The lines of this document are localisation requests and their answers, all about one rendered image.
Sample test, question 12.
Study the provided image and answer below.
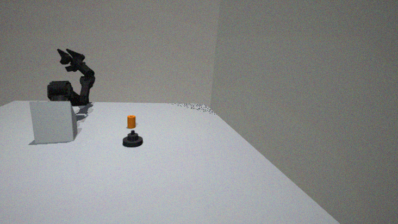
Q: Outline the black round pedestal with shaft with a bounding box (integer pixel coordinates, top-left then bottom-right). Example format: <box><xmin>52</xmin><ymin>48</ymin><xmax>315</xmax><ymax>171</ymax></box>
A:
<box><xmin>123</xmin><ymin>130</ymin><xmax>143</xmax><ymax>147</ymax></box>

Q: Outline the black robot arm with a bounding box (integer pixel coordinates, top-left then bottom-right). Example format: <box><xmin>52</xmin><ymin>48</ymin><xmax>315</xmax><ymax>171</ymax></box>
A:
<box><xmin>47</xmin><ymin>63</ymin><xmax>95</xmax><ymax>107</ymax></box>

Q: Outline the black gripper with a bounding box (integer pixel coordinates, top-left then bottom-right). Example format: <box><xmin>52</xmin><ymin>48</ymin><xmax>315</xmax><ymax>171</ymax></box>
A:
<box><xmin>57</xmin><ymin>49</ymin><xmax>86</xmax><ymax>70</ymax></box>

